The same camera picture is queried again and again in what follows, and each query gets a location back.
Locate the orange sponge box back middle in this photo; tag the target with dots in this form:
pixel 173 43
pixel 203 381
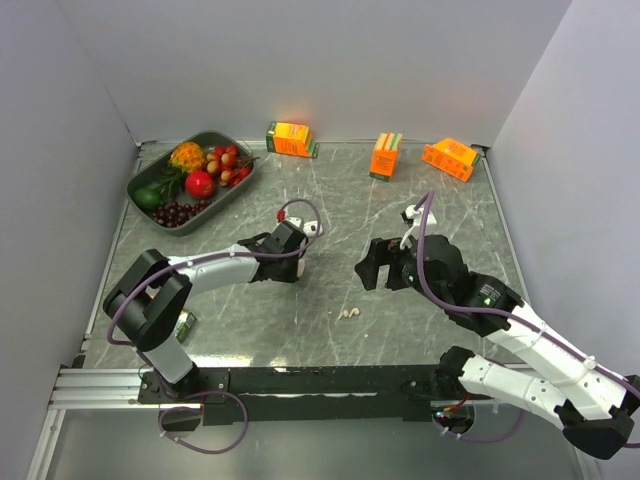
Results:
pixel 385 155

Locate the orange sponge box front left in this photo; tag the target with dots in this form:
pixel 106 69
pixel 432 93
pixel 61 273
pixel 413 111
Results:
pixel 184 325

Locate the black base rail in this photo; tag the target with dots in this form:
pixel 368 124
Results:
pixel 228 395

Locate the orange sponge box back right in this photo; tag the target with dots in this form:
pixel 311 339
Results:
pixel 452 157

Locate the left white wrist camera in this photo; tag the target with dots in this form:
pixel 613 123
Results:
pixel 282 216

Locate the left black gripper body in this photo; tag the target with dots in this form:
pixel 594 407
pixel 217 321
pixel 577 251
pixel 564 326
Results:
pixel 288 272

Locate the orange sponge box back left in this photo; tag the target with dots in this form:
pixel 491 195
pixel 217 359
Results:
pixel 291 139

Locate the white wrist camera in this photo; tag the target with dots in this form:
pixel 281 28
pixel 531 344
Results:
pixel 282 216
pixel 413 218

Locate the orange pineapple toy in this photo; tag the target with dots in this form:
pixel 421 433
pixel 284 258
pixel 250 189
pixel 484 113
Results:
pixel 188 157

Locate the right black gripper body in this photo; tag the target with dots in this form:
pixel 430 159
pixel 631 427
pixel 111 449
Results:
pixel 411 273

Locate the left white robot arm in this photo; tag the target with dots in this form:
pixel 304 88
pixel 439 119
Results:
pixel 145 304

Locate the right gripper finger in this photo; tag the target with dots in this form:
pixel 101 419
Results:
pixel 383 251
pixel 368 271

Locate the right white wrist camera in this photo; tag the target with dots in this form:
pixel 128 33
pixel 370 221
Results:
pixel 413 218

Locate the red apple toy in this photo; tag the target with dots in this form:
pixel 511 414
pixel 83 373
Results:
pixel 199 184

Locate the white earbud charging case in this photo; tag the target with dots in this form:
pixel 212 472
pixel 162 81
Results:
pixel 312 229

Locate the dark grape bunch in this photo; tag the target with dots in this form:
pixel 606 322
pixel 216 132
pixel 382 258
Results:
pixel 175 214

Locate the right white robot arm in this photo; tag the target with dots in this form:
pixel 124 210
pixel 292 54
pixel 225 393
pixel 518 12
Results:
pixel 591 405

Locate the green lime toy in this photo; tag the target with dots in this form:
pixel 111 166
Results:
pixel 148 199

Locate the red lychee bunch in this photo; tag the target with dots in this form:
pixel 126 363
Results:
pixel 227 166

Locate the orange sponge box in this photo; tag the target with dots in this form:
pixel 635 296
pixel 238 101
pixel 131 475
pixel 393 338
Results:
pixel 184 325
pixel 291 139
pixel 385 155
pixel 452 157

